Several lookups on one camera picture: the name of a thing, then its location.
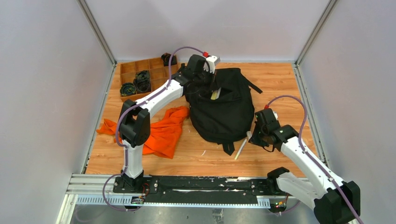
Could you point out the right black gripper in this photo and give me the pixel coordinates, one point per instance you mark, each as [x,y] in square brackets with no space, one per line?
[254,139]

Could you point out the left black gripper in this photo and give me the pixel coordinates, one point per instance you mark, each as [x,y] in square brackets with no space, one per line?
[206,82]

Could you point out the yellow-green pencil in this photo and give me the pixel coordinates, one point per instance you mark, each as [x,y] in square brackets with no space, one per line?
[245,141]

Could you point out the black backpack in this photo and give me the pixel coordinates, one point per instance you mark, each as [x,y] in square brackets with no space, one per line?
[229,117]

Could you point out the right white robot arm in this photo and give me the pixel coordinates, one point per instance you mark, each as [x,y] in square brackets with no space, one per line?
[332,200]

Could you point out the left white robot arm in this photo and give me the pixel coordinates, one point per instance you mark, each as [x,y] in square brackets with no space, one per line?
[133,126]

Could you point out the dark coiled roll back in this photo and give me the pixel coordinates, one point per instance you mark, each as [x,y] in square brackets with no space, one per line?
[166,58]

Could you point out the wooden compartment tray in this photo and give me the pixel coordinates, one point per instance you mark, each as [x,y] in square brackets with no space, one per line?
[159,74]

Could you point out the orange cloth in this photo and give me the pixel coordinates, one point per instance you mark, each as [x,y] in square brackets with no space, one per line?
[165,133]

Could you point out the dark coiled roll front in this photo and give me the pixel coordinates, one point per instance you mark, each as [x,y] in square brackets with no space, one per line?
[127,89]

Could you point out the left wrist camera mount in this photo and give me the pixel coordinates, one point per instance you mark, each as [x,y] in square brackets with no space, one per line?
[210,62]

